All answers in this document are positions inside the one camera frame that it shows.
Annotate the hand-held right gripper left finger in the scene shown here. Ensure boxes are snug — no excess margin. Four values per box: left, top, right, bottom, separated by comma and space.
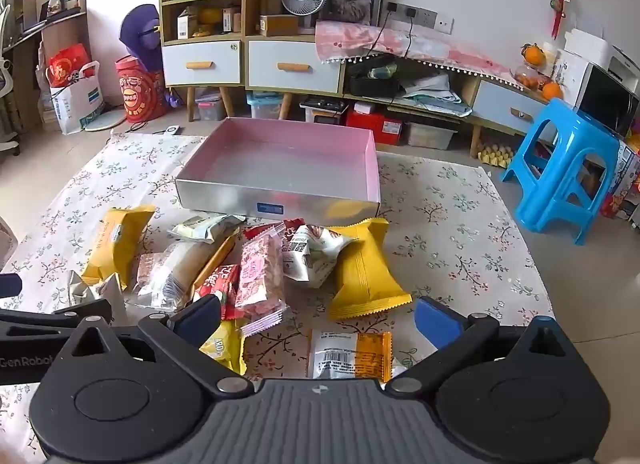
55, 294, 255, 397

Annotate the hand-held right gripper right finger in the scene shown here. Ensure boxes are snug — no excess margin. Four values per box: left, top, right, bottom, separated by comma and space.
387, 296, 586, 396

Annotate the small yellow biscuit packet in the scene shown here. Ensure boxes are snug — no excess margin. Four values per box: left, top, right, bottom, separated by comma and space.
199, 319, 249, 376

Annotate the red snack packet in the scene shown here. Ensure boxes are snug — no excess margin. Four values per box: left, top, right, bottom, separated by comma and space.
194, 264, 244, 321
242, 219, 306, 241

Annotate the clear white roll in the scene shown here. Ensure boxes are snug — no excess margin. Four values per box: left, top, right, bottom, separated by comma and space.
150, 239, 221, 312

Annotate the gold long snack packet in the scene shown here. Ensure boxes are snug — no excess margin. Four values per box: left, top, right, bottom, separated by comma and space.
192, 233, 242, 295

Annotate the clear cracker packet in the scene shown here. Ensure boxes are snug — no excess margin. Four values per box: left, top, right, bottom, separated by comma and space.
131, 251, 173, 297

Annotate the pink candy packet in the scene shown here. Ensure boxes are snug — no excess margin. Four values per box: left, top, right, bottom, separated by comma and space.
234, 231, 292, 338

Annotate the yellow snack packet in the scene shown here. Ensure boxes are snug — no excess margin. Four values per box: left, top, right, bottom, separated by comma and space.
81, 205, 157, 291
327, 218, 414, 321

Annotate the pale green snack packet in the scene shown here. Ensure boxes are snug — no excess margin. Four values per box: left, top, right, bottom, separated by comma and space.
167, 214, 247, 245

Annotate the orange white snack packet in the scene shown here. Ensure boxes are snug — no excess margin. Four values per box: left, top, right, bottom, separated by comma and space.
306, 329, 394, 381

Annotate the white brown nut packet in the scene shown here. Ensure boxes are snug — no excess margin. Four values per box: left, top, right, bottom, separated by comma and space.
281, 224, 357, 290

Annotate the pink-lined silver box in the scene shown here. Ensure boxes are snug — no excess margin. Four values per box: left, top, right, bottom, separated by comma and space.
175, 117, 382, 222

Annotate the floral tablecloth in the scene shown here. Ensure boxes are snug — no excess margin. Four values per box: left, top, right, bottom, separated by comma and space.
0, 131, 557, 464

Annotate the yellow egg tray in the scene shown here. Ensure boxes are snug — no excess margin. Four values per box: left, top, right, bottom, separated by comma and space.
477, 141, 517, 168

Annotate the clear plastic bin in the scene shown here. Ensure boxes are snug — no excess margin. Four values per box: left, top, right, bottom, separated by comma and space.
405, 119, 459, 151

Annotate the white round base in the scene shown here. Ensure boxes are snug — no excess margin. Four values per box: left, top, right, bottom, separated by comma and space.
85, 106, 127, 133

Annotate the white shopping bag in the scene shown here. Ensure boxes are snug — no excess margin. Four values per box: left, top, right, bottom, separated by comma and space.
50, 61, 107, 136

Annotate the white office chair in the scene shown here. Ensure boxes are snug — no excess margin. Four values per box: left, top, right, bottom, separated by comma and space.
0, 4, 22, 151

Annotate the blue plastic stool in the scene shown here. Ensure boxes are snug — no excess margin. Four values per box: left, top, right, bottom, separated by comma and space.
501, 99, 621, 246

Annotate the red flat box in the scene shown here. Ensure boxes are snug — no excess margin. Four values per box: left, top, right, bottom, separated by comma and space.
345, 103, 404, 146

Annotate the clear storage box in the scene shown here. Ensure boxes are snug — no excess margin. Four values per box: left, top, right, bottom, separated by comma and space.
195, 89, 227, 121

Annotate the blue lidded storage box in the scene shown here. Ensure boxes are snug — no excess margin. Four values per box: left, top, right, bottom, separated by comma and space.
247, 91, 287, 121

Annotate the low wooden cabinet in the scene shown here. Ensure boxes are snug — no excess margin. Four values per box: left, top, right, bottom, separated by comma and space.
342, 56, 566, 161

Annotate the red gift bag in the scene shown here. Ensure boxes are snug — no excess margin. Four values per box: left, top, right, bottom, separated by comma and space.
47, 43, 97, 91

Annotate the folded cloth stack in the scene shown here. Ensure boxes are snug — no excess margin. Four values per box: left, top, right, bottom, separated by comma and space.
400, 71, 474, 113

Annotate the colourful carton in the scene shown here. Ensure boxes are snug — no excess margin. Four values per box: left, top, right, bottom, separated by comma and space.
600, 136, 640, 221

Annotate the red cylindrical box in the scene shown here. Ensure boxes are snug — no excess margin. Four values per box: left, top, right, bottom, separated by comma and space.
116, 56, 169, 124

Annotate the white lidded storage box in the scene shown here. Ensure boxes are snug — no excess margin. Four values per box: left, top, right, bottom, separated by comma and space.
300, 96, 349, 126

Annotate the black bag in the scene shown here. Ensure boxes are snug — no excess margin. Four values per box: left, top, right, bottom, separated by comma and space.
347, 56, 402, 98

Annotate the tall wooden shelf cabinet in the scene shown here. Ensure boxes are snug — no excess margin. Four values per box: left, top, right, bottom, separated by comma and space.
159, 0, 251, 123

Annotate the glass jar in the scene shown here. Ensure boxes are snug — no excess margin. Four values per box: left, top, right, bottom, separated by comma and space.
515, 64, 545, 91

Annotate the pink floral cloth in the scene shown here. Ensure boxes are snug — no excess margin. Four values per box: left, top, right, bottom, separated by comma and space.
315, 20, 527, 91

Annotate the wooden drawer cabinet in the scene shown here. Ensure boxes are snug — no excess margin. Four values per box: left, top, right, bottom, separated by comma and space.
245, 35, 346, 120

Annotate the white microwave oven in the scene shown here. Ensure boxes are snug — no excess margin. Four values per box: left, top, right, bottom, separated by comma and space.
554, 49, 640, 141

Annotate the purple plush toy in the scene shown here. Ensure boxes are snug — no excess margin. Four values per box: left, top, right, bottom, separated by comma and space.
120, 4, 164, 73

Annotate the white barcode box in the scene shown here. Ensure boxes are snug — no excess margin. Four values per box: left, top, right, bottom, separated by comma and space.
176, 10, 199, 40

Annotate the cardboard box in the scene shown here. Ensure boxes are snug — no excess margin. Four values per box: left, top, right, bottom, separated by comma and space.
259, 15, 300, 38

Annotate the white printer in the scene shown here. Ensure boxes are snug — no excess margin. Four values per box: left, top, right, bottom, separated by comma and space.
565, 29, 637, 85

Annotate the black power cable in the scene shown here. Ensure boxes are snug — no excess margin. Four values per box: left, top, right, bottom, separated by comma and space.
402, 14, 417, 61
370, 8, 397, 57

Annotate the wall power outlet strip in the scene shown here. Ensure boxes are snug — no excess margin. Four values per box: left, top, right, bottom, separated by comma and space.
387, 1, 455, 35

